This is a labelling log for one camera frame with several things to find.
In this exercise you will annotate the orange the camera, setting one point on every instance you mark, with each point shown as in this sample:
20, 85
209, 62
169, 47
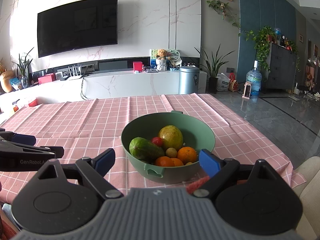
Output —
164, 161

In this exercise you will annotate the trailing ivy plant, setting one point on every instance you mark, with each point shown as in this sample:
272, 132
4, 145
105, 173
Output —
262, 40

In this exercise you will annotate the large yellow-green pear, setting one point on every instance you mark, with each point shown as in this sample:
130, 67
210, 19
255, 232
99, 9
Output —
172, 137

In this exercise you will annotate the black wall television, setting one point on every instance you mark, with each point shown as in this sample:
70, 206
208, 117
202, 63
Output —
77, 25

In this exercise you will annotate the pink box on cabinet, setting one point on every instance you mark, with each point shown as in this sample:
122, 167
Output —
46, 78

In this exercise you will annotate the white marble tv cabinet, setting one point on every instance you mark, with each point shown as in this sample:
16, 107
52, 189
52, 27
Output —
96, 86

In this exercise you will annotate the red cherry tomato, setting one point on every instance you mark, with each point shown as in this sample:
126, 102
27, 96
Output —
157, 141

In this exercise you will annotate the green colander bowl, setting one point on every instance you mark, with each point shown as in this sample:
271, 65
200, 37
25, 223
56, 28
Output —
196, 134

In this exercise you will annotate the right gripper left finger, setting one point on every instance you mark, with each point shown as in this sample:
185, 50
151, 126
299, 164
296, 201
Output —
90, 173

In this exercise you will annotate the small potted green plant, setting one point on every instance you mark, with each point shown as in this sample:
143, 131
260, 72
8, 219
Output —
23, 65

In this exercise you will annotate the red box on cabinet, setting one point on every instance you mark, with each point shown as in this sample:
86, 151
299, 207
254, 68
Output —
138, 66

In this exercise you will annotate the large orange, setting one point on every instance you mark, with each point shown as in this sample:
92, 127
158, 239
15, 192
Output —
177, 162

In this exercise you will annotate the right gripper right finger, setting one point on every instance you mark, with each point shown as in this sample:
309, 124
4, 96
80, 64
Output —
223, 173

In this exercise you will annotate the orange on right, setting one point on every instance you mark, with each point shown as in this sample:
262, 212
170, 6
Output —
187, 155

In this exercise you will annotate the blue water jug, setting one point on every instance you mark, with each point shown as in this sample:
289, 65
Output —
254, 77

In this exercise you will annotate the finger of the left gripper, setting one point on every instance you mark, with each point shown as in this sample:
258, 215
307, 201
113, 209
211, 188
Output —
17, 138
57, 151

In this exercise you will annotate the silver trash can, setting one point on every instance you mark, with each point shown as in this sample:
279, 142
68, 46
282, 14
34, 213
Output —
188, 79

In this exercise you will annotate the brown longan near tomato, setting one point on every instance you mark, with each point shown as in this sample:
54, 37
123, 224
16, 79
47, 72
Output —
171, 152

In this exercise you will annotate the orange gourd vase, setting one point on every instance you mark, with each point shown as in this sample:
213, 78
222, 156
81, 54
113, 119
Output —
5, 80

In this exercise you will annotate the white wifi router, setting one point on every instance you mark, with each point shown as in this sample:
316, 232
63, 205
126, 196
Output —
75, 72

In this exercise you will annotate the potted long-leaf plant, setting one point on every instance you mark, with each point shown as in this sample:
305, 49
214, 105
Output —
212, 65

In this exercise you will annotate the green cucumber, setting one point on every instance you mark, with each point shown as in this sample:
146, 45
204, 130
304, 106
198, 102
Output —
145, 150

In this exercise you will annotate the pink checkered tablecloth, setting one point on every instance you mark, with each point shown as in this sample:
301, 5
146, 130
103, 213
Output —
86, 128

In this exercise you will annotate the dark grey sideboard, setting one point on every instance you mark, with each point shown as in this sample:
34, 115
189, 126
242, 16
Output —
282, 73

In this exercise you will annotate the white plastic bag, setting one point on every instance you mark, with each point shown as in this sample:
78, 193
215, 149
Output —
222, 82

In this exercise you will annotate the pink small heater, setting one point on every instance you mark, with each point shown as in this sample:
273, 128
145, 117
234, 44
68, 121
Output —
247, 90

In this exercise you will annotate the teddy bear in pot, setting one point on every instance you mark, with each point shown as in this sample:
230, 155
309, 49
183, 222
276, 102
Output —
161, 60

